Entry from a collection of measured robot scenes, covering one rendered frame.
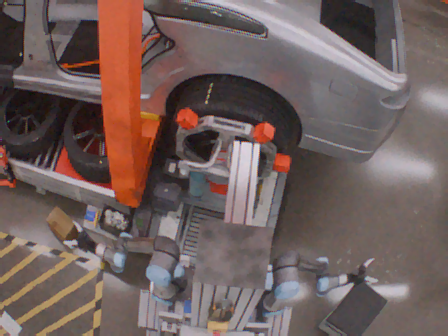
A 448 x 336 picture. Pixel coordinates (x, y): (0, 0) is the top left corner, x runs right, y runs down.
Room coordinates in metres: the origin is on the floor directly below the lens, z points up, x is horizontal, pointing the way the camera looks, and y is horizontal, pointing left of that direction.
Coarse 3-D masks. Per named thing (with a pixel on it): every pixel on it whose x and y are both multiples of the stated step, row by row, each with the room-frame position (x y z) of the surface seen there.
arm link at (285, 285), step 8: (288, 264) 1.01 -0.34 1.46; (272, 272) 0.98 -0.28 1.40; (280, 272) 0.97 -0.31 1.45; (288, 272) 0.97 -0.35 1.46; (296, 272) 0.98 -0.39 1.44; (280, 280) 0.93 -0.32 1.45; (288, 280) 0.93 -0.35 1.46; (296, 280) 0.93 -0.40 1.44; (272, 288) 0.91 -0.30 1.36; (280, 288) 0.89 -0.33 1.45; (288, 288) 0.88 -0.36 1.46; (296, 288) 0.89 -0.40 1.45; (264, 296) 0.97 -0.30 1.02; (272, 296) 0.91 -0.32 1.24; (280, 296) 0.86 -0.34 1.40; (288, 296) 0.87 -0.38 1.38; (264, 304) 0.91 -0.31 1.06; (272, 304) 0.89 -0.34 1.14; (280, 304) 0.90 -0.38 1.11; (264, 312) 0.87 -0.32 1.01; (272, 312) 0.87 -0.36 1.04; (280, 312) 0.88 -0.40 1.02
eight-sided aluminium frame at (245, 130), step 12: (204, 120) 1.89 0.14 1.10; (216, 120) 1.90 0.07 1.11; (228, 120) 1.90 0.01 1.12; (180, 132) 1.87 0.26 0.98; (192, 132) 1.86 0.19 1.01; (228, 132) 1.85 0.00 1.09; (240, 132) 1.84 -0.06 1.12; (252, 132) 1.86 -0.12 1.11; (180, 144) 1.87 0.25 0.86; (264, 144) 1.85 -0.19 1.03; (180, 156) 1.87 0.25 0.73; (192, 156) 1.91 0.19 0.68; (264, 168) 1.85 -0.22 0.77
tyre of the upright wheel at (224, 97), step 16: (208, 80) 2.15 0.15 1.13; (224, 80) 2.13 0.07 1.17; (240, 80) 2.14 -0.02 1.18; (192, 96) 2.05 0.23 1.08; (208, 96) 2.02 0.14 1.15; (224, 96) 2.02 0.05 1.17; (240, 96) 2.03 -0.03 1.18; (256, 96) 2.06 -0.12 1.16; (272, 96) 2.11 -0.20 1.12; (176, 112) 2.01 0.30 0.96; (208, 112) 1.94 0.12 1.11; (224, 112) 1.93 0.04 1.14; (240, 112) 1.93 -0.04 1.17; (256, 112) 1.96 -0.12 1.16; (272, 112) 2.01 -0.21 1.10; (288, 112) 2.10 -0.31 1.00; (176, 128) 1.96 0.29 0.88; (288, 128) 2.02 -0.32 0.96; (208, 160) 1.94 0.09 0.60
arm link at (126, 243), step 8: (120, 240) 1.11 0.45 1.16; (128, 240) 1.10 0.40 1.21; (136, 240) 1.09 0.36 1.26; (144, 240) 1.08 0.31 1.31; (152, 240) 1.07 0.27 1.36; (160, 240) 1.06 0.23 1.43; (168, 240) 1.06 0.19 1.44; (120, 248) 1.07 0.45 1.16; (128, 248) 1.07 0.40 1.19; (136, 248) 1.06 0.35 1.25; (144, 248) 1.05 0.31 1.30; (152, 248) 1.04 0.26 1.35; (160, 248) 1.01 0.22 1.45; (168, 248) 1.01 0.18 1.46; (176, 248) 1.02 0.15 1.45; (176, 256) 1.02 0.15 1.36
